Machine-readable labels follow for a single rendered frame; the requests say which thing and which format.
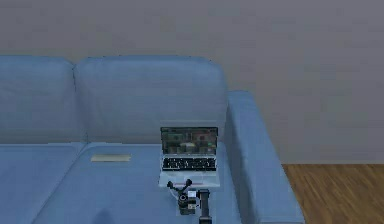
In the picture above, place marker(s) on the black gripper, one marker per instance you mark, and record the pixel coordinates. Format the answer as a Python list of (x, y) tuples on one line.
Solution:
[(183, 200)]

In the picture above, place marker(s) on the blue sofa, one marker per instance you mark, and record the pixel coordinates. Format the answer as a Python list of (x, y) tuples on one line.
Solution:
[(133, 140)]

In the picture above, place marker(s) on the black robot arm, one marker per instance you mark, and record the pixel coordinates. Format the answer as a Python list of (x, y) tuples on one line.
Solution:
[(205, 204)]

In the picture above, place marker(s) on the silver laptop with stickers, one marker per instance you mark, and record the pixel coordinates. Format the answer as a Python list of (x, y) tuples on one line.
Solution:
[(189, 155)]

